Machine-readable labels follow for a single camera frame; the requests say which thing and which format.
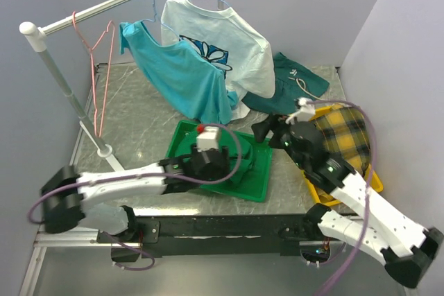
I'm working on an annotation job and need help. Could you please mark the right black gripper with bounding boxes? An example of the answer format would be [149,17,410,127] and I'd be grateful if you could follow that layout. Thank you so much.
[251,110,307,170]

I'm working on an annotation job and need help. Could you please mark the green t shirt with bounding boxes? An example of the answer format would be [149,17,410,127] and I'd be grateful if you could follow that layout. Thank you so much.
[176,136,257,189]

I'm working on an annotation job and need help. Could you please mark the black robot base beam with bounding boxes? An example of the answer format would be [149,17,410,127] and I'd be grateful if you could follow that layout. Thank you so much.
[97,214,327,258]

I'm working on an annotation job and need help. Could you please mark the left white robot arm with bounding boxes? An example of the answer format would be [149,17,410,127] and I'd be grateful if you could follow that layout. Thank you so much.
[40,145,230,242]

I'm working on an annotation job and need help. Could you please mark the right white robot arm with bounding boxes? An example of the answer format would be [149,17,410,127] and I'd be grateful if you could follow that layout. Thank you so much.
[251,115,443,289]

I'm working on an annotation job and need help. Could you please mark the turquoise t shirt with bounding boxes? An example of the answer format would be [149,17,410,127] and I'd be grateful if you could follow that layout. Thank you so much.
[119,21,237,125]

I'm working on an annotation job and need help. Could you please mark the white flower print t shirt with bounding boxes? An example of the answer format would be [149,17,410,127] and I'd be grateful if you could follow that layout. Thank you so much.
[161,0,275,120]

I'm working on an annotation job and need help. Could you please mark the green plastic tray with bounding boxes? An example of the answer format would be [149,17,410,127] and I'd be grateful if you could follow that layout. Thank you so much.
[166,121,272,202]

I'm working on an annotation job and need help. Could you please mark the dark teal shorts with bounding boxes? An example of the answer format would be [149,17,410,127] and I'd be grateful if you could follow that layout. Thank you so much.
[242,53,330,114]

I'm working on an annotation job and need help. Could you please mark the yellow plaid cloth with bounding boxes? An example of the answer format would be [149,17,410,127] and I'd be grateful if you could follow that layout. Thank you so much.
[311,106,370,175]

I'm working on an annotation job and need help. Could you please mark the yellow plastic tray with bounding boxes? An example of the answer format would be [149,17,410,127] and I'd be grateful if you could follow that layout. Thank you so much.
[304,105,384,206]

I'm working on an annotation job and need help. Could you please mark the metal clothes rack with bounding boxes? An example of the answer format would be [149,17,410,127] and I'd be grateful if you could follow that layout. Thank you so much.
[18,0,226,172]

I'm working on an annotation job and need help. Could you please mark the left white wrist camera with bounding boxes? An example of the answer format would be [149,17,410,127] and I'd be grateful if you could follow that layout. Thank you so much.
[196,124,221,152]

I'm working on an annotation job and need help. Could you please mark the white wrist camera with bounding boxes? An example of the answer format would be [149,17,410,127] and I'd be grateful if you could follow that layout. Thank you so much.
[285,97,316,125]
[196,124,221,152]

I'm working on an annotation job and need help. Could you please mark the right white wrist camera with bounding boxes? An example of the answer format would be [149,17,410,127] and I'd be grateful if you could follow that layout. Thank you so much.
[285,97,316,125]

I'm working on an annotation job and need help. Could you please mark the blue wire hanger left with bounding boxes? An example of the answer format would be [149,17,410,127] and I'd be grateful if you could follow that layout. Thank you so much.
[144,0,181,40]

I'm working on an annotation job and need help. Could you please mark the pink wire hanger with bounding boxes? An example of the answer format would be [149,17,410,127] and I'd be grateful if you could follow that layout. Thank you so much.
[71,10,116,137]

